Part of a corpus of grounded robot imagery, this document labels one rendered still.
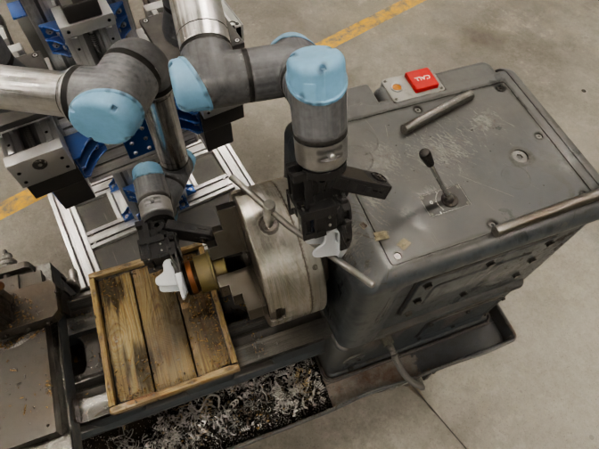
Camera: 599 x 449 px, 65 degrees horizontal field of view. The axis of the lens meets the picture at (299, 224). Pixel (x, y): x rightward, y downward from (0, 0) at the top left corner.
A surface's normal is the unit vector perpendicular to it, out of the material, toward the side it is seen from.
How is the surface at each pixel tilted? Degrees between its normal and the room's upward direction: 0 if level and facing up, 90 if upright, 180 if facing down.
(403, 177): 0
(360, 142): 0
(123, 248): 0
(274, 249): 25
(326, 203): 19
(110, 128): 89
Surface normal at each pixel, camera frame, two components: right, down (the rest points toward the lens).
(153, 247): 0.03, -0.50
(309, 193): 0.33, 0.61
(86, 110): -0.10, 0.85
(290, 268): 0.25, 0.15
